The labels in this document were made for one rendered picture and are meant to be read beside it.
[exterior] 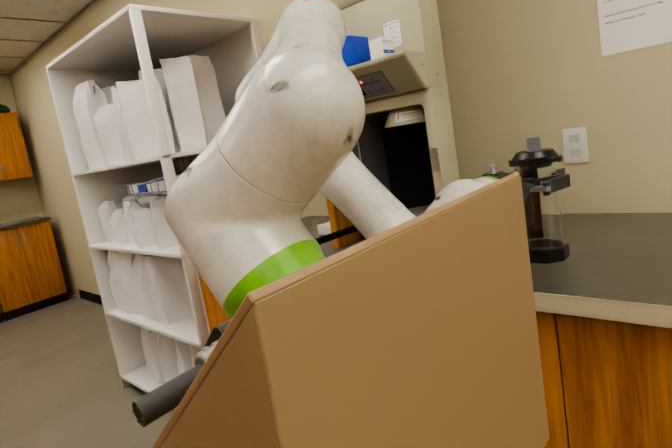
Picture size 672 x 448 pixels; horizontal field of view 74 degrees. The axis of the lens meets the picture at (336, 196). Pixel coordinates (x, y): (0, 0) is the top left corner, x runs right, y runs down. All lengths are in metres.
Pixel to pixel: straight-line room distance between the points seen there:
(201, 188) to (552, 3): 1.40
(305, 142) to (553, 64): 1.32
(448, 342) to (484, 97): 1.44
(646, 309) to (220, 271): 0.74
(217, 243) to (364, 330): 0.25
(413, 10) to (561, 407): 1.06
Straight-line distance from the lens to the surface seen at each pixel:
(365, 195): 0.79
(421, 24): 1.37
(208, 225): 0.50
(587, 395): 1.11
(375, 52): 1.35
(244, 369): 0.24
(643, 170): 1.64
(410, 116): 1.42
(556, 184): 0.95
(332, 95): 0.43
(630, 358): 1.05
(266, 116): 0.43
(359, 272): 0.27
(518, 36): 1.71
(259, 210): 0.47
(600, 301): 0.98
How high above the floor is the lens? 1.31
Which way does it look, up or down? 7 degrees down
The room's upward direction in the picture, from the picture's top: 9 degrees counter-clockwise
